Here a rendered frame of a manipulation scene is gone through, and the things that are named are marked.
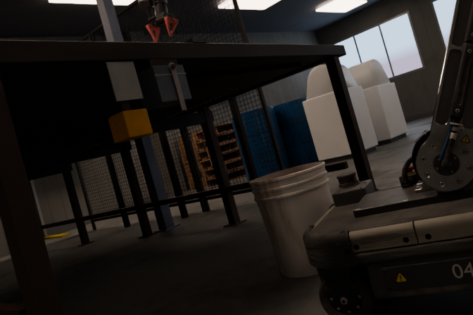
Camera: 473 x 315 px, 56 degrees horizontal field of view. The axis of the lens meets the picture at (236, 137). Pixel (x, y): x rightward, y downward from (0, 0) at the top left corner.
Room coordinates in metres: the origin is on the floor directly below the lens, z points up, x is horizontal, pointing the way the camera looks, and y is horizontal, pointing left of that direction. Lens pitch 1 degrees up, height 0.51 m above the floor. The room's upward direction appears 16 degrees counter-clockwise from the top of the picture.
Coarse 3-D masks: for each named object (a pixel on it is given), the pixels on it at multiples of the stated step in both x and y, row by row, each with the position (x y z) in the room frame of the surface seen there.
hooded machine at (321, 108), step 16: (320, 80) 5.62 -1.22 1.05; (352, 80) 5.78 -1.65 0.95; (320, 96) 5.62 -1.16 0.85; (352, 96) 5.56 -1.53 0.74; (320, 112) 5.66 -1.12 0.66; (336, 112) 5.52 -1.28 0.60; (368, 112) 5.81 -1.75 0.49; (320, 128) 5.70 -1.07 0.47; (336, 128) 5.56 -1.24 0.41; (368, 128) 5.71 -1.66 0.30; (320, 144) 5.74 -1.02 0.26; (336, 144) 5.60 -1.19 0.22; (368, 144) 5.61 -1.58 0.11; (320, 160) 5.79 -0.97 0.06; (336, 160) 5.68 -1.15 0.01
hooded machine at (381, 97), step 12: (372, 60) 6.36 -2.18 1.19; (360, 72) 6.38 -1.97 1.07; (372, 72) 6.27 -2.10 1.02; (384, 72) 6.54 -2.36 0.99; (360, 84) 6.38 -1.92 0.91; (372, 84) 6.25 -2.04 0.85; (384, 84) 6.37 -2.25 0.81; (372, 96) 6.24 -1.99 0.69; (384, 96) 6.29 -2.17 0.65; (396, 96) 6.58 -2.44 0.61; (372, 108) 6.27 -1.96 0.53; (384, 108) 6.21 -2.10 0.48; (396, 108) 6.49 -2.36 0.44; (372, 120) 6.31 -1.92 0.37; (384, 120) 6.19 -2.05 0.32; (396, 120) 6.41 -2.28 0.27; (384, 132) 6.22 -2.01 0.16; (396, 132) 6.32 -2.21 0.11
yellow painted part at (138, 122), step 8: (112, 88) 1.32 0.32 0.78; (120, 104) 1.31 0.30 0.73; (128, 104) 1.33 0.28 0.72; (120, 112) 1.27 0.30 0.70; (128, 112) 1.28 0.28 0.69; (136, 112) 1.30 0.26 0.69; (144, 112) 1.32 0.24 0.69; (112, 120) 1.30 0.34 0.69; (120, 120) 1.28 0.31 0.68; (128, 120) 1.27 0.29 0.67; (136, 120) 1.29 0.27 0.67; (144, 120) 1.32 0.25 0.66; (112, 128) 1.31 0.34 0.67; (120, 128) 1.28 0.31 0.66; (128, 128) 1.27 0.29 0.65; (136, 128) 1.29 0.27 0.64; (144, 128) 1.31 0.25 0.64; (120, 136) 1.29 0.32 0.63; (128, 136) 1.27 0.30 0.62; (136, 136) 1.29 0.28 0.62
